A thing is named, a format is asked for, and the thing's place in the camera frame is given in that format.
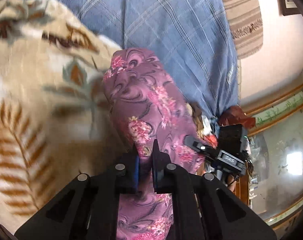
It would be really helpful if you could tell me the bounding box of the purple floral shirt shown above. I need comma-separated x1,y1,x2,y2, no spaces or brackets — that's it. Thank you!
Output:
103,48,205,239

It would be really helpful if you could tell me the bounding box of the red small object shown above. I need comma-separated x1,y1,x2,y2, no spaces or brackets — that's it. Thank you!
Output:
203,134,218,148

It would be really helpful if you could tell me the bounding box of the beige leaf fleece blanket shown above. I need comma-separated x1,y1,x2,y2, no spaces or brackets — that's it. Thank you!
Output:
0,0,125,233

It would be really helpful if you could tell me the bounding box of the blue plaid pillow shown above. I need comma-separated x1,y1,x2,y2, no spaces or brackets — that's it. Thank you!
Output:
58,0,238,116

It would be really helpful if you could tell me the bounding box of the striped beige pillow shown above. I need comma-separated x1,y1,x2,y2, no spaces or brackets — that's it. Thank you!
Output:
222,0,263,60

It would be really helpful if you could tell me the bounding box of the framed wall picture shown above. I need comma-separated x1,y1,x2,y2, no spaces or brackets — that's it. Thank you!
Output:
279,0,301,16

